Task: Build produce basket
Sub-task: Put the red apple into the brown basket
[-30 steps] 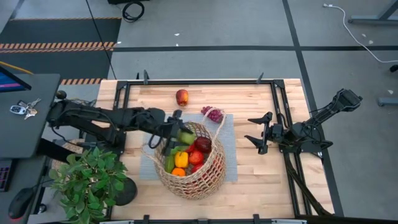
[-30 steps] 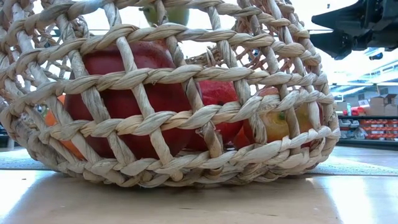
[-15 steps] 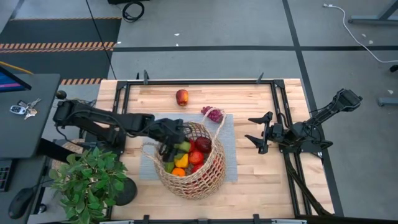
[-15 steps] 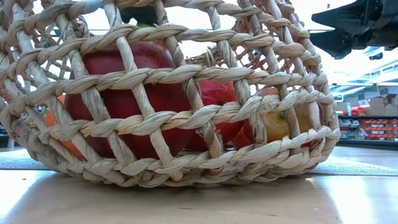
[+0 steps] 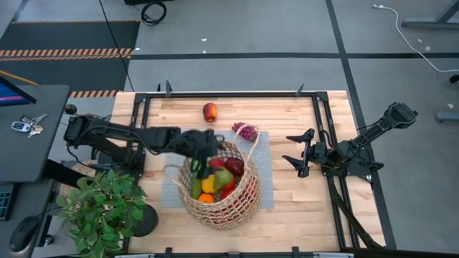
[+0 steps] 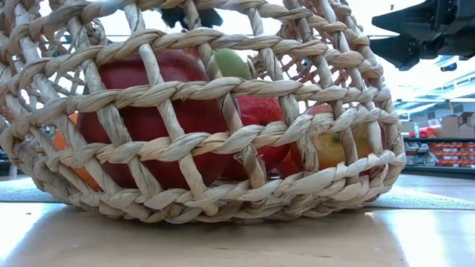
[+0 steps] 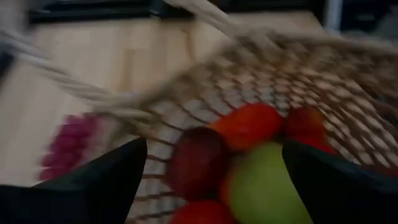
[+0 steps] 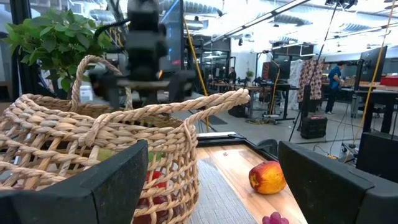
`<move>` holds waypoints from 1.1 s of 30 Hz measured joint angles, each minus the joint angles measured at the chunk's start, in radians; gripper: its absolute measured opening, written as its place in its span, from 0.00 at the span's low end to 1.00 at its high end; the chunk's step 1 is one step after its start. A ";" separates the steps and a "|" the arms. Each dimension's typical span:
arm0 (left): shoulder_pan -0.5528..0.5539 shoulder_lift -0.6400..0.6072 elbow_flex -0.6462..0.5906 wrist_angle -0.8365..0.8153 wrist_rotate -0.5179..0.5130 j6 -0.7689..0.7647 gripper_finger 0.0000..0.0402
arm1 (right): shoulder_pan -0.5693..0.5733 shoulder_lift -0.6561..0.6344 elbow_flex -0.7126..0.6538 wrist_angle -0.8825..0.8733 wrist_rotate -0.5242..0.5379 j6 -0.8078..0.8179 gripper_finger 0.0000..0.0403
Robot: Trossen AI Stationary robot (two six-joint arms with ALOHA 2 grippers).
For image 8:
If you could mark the computer monitor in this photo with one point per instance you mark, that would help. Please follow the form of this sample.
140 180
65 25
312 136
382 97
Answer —
175 37

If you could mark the purple grape bunch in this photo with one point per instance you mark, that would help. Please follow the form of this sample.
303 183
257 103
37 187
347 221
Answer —
275 218

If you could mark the red yellow peach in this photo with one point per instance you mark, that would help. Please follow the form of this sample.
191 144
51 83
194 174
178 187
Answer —
267 179

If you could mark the black monitor back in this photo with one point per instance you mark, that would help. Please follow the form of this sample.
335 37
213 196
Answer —
373 62

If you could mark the black aluminium table frame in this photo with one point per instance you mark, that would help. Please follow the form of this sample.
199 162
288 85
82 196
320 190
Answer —
224 141

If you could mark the person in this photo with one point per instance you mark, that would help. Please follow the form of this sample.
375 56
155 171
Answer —
232 74
334 84

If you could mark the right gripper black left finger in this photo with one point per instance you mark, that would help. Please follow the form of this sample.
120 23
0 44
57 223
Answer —
77 202

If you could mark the patterned hanging cloth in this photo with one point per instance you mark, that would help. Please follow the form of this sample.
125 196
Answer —
311 77

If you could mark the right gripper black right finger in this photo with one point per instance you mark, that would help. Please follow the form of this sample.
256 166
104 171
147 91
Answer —
342 199

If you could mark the red bin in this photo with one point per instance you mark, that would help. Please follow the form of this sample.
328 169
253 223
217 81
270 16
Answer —
389 81

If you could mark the green leafy plant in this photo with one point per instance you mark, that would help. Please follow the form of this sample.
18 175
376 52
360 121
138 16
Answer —
53 40

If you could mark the large red apple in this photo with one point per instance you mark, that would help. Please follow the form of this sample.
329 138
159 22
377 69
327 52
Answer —
154 180

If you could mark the black floor crate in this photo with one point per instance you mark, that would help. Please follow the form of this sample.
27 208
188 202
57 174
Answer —
313 126

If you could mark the green pear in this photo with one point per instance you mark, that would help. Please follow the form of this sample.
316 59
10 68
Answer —
105 154

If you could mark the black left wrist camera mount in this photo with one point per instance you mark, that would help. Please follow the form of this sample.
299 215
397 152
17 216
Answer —
146 49

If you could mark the black cabinet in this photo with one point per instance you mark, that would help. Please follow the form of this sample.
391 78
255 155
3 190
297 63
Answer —
379 155

